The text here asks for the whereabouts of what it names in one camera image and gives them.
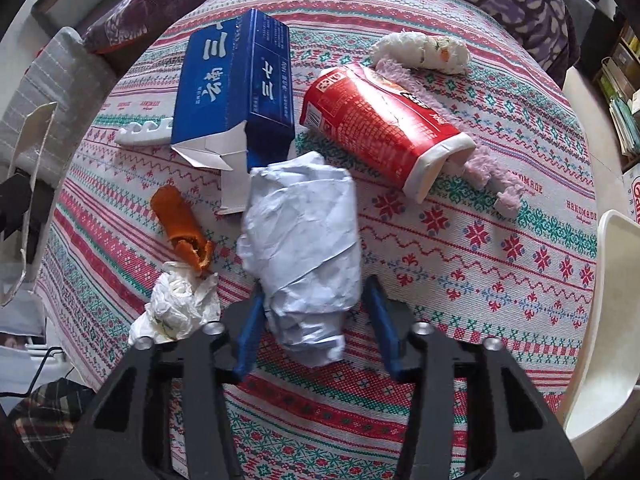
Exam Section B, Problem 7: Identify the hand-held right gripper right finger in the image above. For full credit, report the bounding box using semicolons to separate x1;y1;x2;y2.
362;275;586;480

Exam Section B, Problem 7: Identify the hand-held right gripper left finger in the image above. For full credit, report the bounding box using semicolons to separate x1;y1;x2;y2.
59;282;266;480

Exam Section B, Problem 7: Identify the white paper ball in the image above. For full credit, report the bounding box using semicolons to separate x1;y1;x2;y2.
236;151;363;368

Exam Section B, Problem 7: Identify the pink fluffy yarn strip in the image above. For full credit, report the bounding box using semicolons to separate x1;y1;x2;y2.
374;57;527;219

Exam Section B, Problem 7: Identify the white toothed plastic piece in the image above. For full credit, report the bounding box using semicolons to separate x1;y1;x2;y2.
116;116;175;147

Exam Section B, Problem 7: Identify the white plastic bin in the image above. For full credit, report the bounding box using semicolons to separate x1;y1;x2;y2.
562;210;640;476

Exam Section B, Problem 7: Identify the crumpled white tissue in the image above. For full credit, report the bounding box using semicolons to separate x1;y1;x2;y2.
127;272;222;347

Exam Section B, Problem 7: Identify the orange peel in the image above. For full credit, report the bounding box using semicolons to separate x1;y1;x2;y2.
150;185;216;278

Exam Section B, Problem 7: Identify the red paper noodle cup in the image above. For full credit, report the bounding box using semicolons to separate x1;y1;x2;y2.
300;63;477;204

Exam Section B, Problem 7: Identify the dark plaid cloth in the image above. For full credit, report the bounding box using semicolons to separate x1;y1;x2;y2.
7;377;96;456

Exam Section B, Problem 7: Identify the blue paper carton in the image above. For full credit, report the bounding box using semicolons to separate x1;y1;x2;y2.
170;8;296;216

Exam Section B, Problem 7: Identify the beige paper bag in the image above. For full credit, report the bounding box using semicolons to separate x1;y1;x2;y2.
0;101;58;308

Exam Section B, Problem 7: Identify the white floral tissue wad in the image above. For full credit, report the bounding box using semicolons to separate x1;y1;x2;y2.
369;31;471;77

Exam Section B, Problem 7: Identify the grey quilted cushion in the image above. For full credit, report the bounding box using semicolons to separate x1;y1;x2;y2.
0;27;118;181

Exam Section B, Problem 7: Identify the stack of books and papers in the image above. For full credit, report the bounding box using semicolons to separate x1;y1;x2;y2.
597;57;640;158

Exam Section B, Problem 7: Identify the purple patterned bed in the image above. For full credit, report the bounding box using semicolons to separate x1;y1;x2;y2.
82;0;581;71

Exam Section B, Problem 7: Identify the wooden bookshelf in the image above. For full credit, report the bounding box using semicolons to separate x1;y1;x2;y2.
592;15;640;161

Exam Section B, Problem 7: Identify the black cable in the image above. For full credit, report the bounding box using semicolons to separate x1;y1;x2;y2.
25;347;76;396

